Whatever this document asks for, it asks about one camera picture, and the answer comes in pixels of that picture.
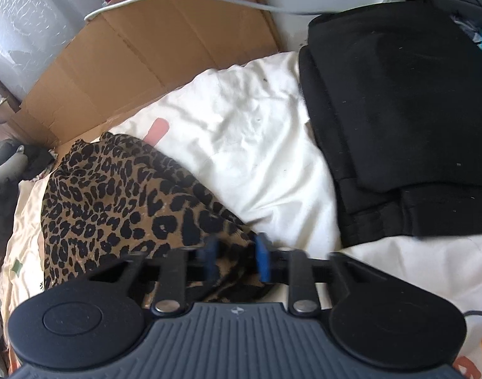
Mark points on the white bear printed blanket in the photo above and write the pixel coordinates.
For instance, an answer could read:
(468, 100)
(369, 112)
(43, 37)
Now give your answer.
(245, 134)

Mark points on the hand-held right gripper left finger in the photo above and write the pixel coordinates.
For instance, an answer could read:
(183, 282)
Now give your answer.
(211, 258)

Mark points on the brown cardboard sheet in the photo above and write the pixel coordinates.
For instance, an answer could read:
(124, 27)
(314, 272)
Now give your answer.
(126, 55)

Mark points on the clear bubble wrap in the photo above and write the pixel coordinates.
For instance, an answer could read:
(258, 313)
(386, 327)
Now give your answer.
(27, 27)

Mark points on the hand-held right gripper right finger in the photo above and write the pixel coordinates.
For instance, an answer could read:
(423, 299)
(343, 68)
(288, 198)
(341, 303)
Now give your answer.
(263, 258)

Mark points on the leopard print garment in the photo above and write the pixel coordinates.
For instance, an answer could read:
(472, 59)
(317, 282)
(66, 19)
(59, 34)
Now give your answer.
(106, 197)

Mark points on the black folded clothes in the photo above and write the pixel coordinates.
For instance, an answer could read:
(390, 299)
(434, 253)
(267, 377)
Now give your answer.
(403, 106)

